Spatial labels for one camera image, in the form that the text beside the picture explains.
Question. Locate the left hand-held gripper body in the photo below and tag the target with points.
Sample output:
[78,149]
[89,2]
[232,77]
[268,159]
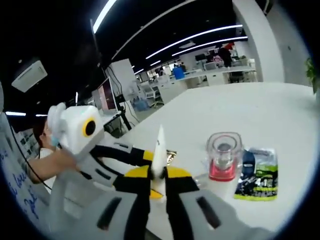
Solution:
[75,130]

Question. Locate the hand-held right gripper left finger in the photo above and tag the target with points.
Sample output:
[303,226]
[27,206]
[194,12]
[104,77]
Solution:
[132,207]

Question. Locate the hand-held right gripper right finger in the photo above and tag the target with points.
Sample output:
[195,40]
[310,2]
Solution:
[182,200]

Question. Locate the red collar skincare spray bottle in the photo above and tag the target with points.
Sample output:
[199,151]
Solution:
[222,170]

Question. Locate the person's head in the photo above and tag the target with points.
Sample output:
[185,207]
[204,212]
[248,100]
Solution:
[46,135]

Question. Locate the black tripod stand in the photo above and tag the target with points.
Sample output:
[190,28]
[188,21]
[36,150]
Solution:
[126,112]

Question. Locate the gold foil sachet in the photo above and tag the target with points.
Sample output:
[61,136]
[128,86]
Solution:
[171,156]

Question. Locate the computer monitor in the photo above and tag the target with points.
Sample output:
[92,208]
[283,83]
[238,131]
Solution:
[106,96]

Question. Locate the ceiling air conditioner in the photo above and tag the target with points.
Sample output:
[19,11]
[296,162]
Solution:
[29,75]

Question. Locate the person's white shirt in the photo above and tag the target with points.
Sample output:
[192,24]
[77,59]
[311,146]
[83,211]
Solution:
[15,175]

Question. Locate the green black sachet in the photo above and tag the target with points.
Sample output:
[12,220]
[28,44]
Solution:
[265,182]

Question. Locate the blue bin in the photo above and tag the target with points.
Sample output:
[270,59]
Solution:
[179,73]

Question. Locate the green potted plant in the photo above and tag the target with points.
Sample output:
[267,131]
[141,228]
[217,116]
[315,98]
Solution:
[312,75]

